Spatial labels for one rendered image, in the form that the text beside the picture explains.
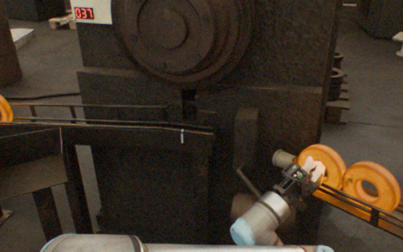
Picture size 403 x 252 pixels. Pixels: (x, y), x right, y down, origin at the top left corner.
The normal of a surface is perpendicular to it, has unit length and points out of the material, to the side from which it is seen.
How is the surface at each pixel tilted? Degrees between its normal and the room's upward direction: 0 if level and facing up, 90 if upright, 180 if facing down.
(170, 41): 90
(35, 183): 5
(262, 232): 57
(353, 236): 0
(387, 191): 90
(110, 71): 0
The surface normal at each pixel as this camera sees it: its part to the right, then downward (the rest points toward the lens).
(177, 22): -0.27, 0.48
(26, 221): -0.02, -0.87
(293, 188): 0.63, 0.37
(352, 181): -0.77, 0.33
